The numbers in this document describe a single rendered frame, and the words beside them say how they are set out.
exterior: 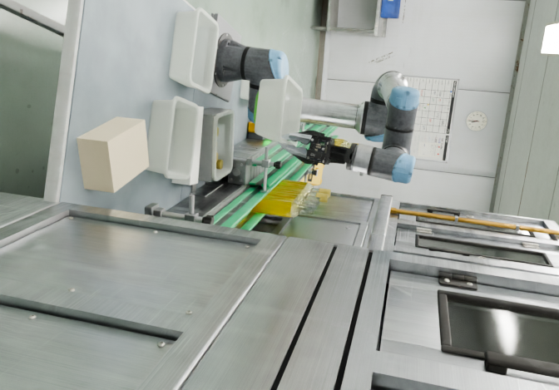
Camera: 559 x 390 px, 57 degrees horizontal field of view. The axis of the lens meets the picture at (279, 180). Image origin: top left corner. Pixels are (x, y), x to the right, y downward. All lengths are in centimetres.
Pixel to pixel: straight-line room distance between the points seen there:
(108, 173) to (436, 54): 680
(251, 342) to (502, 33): 730
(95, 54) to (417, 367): 92
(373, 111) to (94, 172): 96
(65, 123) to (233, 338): 67
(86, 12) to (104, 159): 31
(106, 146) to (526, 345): 86
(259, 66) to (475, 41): 612
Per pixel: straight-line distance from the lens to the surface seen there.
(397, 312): 79
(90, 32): 122
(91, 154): 119
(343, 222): 214
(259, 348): 64
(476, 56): 774
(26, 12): 193
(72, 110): 118
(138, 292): 79
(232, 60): 182
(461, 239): 226
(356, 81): 778
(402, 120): 139
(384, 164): 132
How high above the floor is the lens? 144
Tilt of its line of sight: 13 degrees down
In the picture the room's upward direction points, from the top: 97 degrees clockwise
